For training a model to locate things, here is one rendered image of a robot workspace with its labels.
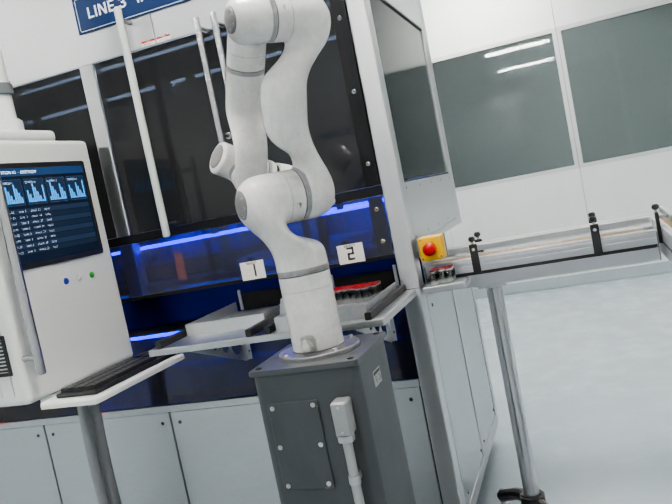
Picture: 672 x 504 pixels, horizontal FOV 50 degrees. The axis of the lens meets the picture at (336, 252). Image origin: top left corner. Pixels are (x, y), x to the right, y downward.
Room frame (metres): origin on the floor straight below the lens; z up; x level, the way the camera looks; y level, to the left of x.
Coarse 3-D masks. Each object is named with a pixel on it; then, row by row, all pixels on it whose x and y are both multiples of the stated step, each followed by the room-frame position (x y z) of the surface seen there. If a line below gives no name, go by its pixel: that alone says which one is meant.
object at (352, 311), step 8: (392, 288) 2.12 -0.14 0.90; (376, 296) 1.95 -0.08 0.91; (384, 296) 2.03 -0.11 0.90; (344, 304) 2.14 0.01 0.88; (352, 304) 2.11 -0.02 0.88; (360, 304) 2.08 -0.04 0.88; (368, 304) 1.87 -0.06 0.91; (344, 312) 1.86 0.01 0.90; (352, 312) 1.86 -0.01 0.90; (360, 312) 1.85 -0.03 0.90; (280, 320) 1.92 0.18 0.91; (344, 320) 1.87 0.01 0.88; (280, 328) 1.93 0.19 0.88; (288, 328) 1.92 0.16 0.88
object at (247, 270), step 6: (240, 264) 2.36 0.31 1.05; (246, 264) 2.35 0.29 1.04; (252, 264) 2.34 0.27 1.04; (258, 264) 2.34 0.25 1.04; (246, 270) 2.35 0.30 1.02; (252, 270) 2.35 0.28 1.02; (258, 270) 2.34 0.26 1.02; (264, 270) 2.33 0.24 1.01; (246, 276) 2.35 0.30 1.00; (252, 276) 2.35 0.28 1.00; (258, 276) 2.34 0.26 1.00; (264, 276) 2.33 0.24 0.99
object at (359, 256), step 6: (336, 246) 2.25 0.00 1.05; (342, 246) 2.24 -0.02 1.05; (348, 246) 2.23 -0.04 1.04; (354, 246) 2.23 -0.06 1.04; (360, 246) 2.22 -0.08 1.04; (342, 252) 2.24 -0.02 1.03; (348, 252) 2.24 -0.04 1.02; (354, 252) 2.23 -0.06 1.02; (360, 252) 2.22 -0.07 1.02; (342, 258) 2.24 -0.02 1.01; (360, 258) 2.22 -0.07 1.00; (342, 264) 2.25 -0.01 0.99
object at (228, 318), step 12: (216, 312) 2.33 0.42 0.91; (228, 312) 2.40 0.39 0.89; (240, 312) 2.42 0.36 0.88; (252, 312) 2.37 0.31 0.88; (264, 312) 2.07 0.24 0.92; (192, 324) 2.14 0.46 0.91; (204, 324) 2.12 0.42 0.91; (216, 324) 2.11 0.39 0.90; (228, 324) 2.10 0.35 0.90; (240, 324) 2.08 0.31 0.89; (252, 324) 2.07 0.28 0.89
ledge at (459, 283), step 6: (468, 276) 2.22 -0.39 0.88; (450, 282) 2.17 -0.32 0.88; (456, 282) 2.15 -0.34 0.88; (462, 282) 2.13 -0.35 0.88; (468, 282) 2.19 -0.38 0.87; (426, 288) 2.17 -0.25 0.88; (432, 288) 2.16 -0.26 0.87; (438, 288) 2.15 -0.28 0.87; (444, 288) 2.15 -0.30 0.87; (450, 288) 2.14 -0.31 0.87; (456, 288) 2.14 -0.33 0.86; (462, 288) 2.13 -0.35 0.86
